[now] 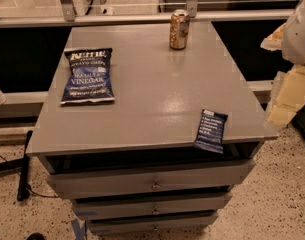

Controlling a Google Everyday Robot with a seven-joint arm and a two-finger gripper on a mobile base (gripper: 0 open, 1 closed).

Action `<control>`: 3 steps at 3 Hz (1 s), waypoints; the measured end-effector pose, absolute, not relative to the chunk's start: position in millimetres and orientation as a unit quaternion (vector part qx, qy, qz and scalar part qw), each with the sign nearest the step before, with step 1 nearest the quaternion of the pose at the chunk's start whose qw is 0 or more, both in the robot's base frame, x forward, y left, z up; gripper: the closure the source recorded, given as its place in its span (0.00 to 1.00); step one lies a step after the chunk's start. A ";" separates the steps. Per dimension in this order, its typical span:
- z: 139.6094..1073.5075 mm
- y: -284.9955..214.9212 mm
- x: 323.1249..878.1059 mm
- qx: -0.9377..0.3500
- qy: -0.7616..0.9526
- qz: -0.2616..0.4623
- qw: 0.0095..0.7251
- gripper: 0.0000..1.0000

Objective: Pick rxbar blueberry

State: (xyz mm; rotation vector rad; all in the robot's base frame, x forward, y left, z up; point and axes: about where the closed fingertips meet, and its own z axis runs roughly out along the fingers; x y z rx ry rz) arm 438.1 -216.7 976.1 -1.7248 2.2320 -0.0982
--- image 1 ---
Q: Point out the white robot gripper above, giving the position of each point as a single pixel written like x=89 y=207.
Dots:
x=299 y=39

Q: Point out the blue rxbar blueberry wrapper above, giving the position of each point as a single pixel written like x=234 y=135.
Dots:
x=209 y=135

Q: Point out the gold soda can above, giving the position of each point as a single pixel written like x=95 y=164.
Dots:
x=179 y=29

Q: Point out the top grey drawer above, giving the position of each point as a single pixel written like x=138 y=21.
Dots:
x=150 y=180

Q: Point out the grey drawer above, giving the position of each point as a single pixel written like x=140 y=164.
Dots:
x=151 y=206
x=152 y=222
x=150 y=180

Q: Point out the grey drawer cabinet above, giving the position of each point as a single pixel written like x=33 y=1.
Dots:
x=159 y=97

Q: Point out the blue kettle chips bag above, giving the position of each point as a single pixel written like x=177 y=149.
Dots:
x=90 y=76

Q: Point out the bottom grey drawer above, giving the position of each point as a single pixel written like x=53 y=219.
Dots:
x=152 y=222

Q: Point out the grey metal railing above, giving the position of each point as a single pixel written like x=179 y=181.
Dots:
x=49 y=13

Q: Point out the middle grey drawer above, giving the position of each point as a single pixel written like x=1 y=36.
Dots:
x=151 y=206

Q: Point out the blue tape on floor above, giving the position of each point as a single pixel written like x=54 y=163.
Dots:
x=81 y=230

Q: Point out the black pole stand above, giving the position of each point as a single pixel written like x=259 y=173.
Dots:
x=23 y=192

